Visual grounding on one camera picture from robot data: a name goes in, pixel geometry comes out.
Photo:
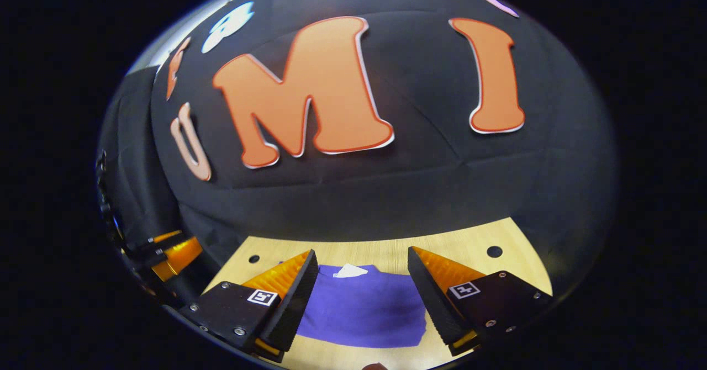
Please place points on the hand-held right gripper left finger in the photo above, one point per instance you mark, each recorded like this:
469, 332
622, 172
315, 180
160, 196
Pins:
293, 309

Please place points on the purple shirt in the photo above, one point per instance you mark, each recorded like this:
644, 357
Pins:
359, 309

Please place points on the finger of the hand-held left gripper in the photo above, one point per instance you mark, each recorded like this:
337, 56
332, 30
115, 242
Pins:
179, 257
160, 243

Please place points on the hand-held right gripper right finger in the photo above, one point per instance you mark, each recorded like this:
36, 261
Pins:
431, 298

